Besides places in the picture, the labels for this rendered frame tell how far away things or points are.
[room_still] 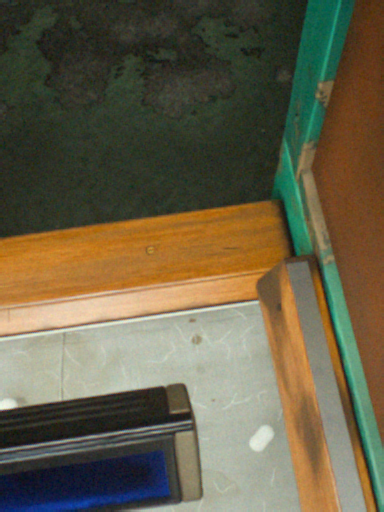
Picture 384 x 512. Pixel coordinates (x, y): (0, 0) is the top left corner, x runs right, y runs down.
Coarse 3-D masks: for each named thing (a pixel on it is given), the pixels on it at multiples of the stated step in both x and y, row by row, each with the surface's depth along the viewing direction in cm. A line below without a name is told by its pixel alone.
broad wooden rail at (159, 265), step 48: (0, 240) 92; (48, 240) 92; (96, 240) 92; (144, 240) 92; (192, 240) 92; (240, 240) 92; (288, 240) 92; (0, 288) 89; (48, 288) 89; (96, 288) 89; (144, 288) 89; (192, 288) 90; (240, 288) 90; (0, 336) 89
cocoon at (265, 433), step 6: (264, 426) 83; (270, 426) 84; (258, 432) 83; (264, 432) 83; (270, 432) 83; (252, 438) 83; (258, 438) 83; (264, 438) 83; (270, 438) 83; (252, 444) 83; (258, 444) 82; (264, 444) 83; (258, 450) 83
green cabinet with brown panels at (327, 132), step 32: (320, 0) 65; (352, 0) 60; (320, 32) 67; (352, 32) 62; (320, 64) 68; (352, 64) 63; (320, 96) 71; (352, 96) 65; (288, 128) 85; (320, 128) 76; (352, 128) 66; (320, 160) 79; (352, 160) 67; (320, 192) 80; (352, 192) 69; (320, 224) 80; (352, 224) 70; (320, 256) 79; (352, 256) 72; (352, 288) 73; (352, 320) 75; (352, 352) 74; (352, 384) 73
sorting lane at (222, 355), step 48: (48, 336) 89; (96, 336) 89; (144, 336) 89; (192, 336) 89; (240, 336) 89; (0, 384) 87; (48, 384) 87; (96, 384) 87; (144, 384) 87; (192, 384) 87; (240, 384) 87; (240, 432) 85; (240, 480) 82; (288, 480) 82
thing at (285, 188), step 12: (288, 156) 88; (288, 168) 88; (276, 180) 97; (288, 180) 89; (276, 192) 98; (288, 192) 90; (288, 204) 92; (300, 204) 85; (288, 216) 93; (300, 216) 86; (288, 228) 94; (300, 228) 86; (300, 240) 87; (300, 252) 89; (312, 252) 83
